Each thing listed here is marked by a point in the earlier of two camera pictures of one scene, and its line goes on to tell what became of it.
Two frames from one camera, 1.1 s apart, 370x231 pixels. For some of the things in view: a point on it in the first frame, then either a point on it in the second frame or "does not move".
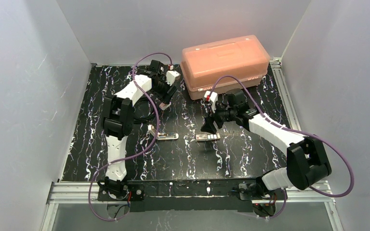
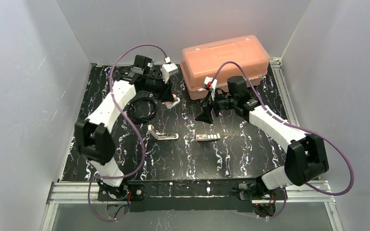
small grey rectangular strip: x=200 y=137 does not move
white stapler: x=162 y=135 does not move
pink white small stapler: x=163 y=106 -> x=169 y=104
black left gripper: x=166 y=91 does not move
